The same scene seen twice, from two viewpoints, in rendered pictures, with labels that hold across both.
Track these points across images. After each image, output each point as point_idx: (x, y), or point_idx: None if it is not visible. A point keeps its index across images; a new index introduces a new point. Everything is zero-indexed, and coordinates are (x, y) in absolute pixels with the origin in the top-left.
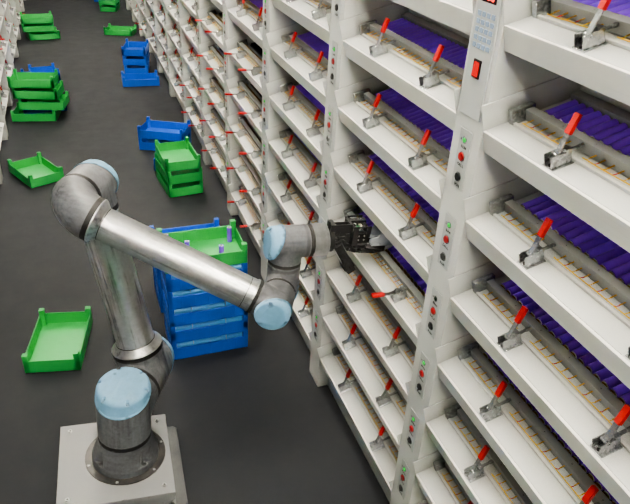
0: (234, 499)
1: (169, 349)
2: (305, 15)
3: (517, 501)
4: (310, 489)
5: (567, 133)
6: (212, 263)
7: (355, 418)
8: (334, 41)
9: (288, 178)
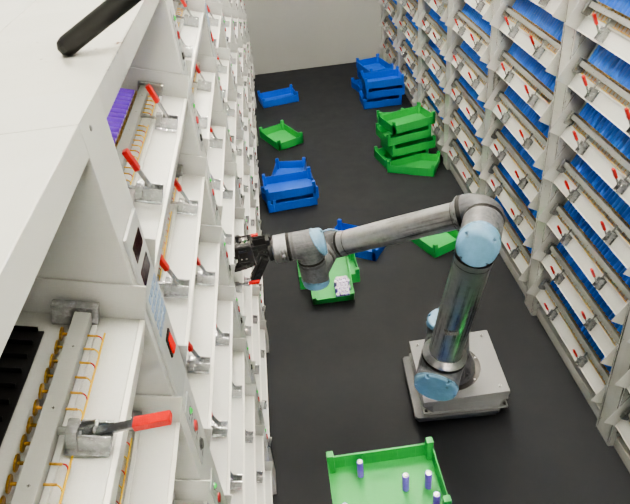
0: (369, 375)
1: (417, 372)
2: (198, 229)
3: None
4: (312, 377)
5: None
6: (370, 223)
7: (264, 379)
8: (207, 173)
9: None
